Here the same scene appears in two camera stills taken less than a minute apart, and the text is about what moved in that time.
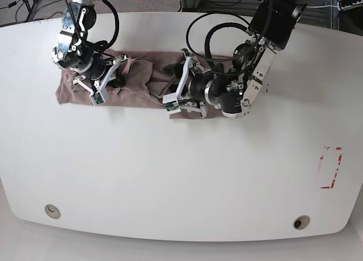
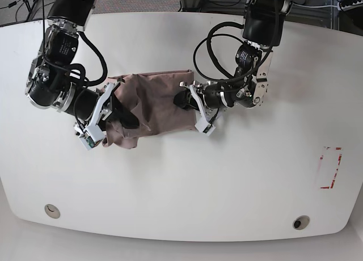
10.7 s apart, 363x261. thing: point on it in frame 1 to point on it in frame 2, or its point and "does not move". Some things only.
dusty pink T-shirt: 129,78 to 150,96
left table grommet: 52,211 does not move
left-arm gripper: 99,94 to 93,107
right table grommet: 301,222 does not move
